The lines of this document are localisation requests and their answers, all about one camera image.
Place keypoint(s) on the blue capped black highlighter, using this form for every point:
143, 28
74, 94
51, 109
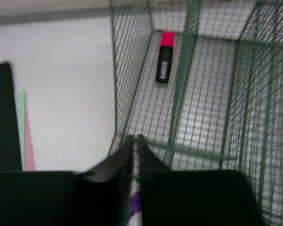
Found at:
135, 211

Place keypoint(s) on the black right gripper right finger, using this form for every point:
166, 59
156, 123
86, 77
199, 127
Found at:
194, 198

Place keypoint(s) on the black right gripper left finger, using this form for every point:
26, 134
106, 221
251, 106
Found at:
97, 197

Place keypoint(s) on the black clipboard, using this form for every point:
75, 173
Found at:
10, 156

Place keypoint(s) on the pink clipboard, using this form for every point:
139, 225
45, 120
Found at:
29, 159

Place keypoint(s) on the pink capped black highlighter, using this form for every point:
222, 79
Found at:
165, 57

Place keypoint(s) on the green clipboard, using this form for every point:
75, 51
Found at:
20, 109

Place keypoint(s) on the green wire mesh organizer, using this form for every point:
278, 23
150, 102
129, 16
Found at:
223, 105

